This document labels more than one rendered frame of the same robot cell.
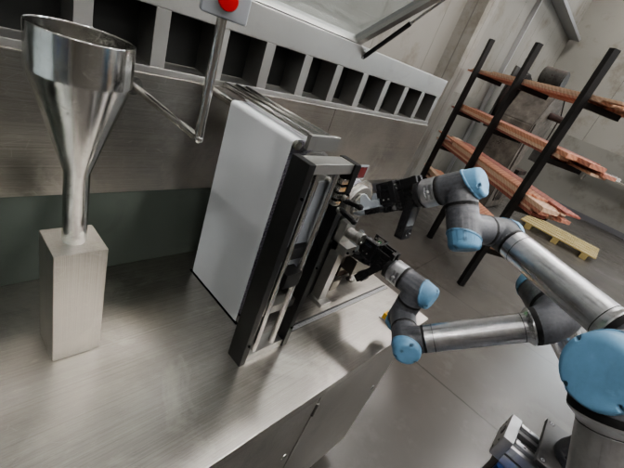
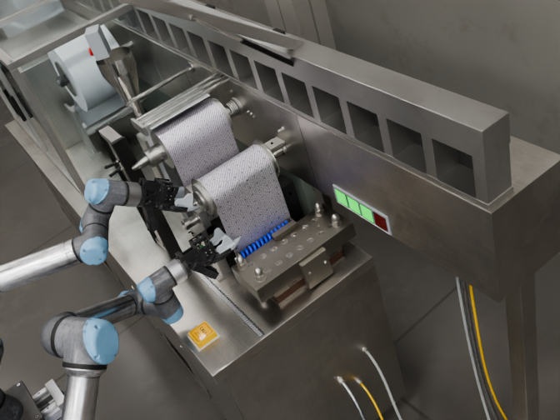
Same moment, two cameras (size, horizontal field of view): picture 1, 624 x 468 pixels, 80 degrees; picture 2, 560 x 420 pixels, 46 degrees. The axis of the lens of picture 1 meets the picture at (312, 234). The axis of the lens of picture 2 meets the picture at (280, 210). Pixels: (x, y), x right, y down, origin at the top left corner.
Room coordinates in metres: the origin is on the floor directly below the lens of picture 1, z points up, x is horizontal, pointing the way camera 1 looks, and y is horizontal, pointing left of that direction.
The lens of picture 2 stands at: (2.15, -1.46, 2.45)
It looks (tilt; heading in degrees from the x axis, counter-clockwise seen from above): 38 degrees down; 121
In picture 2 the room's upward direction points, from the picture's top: 19 degrees counter-clockwise
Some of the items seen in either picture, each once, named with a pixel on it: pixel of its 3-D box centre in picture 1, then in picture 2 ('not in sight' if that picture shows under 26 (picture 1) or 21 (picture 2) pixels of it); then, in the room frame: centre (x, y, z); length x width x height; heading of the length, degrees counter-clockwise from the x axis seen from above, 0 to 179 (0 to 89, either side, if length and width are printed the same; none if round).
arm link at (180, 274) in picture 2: (396, 272); (177, 270); (1.00, -0.28, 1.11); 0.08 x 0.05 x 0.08; 145
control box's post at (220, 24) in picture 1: (209, 82); (116, 80); (0.64, 0.26, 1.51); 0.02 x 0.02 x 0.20
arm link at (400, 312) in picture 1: (402, 317); (163, 305); (0.94, -0.35, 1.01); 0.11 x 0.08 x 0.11; 0
